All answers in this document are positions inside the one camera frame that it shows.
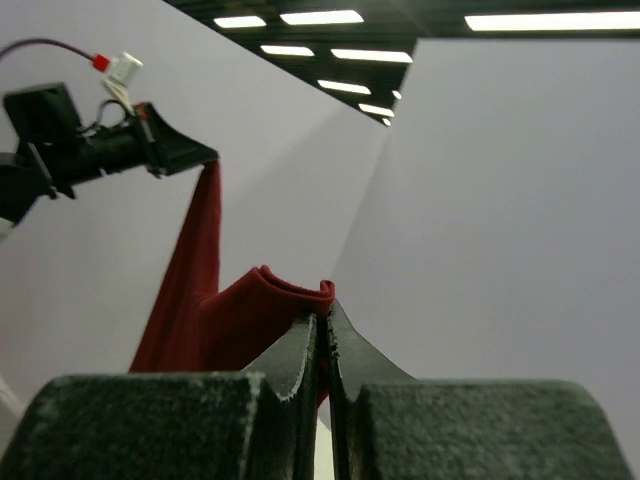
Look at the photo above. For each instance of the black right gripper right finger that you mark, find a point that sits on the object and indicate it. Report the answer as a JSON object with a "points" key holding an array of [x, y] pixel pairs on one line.
{"points": [[387, 424]]}

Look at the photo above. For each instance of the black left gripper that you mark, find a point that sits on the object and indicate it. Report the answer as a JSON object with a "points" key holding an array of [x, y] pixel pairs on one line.
{"points": [[61, 152]]}

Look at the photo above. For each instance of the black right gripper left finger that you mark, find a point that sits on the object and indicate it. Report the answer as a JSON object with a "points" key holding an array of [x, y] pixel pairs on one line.
{"points": [[256, 423]]}

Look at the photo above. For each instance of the dark red t-shirt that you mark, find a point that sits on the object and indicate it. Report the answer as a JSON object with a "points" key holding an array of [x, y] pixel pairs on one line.
{"points": [[195, 326]]}

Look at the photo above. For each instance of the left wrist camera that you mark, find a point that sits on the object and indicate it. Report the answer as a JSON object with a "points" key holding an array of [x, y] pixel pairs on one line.
{"points": [[118, 76]]}

